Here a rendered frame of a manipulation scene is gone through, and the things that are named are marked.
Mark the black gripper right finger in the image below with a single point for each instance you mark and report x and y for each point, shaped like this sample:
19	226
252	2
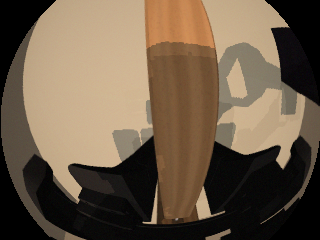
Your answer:
228	171

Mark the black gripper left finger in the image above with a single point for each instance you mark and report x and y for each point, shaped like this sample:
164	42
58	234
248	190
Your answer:
135	178

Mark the brown wooden post with slot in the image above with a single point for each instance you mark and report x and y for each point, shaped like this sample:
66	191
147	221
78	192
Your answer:
160	212

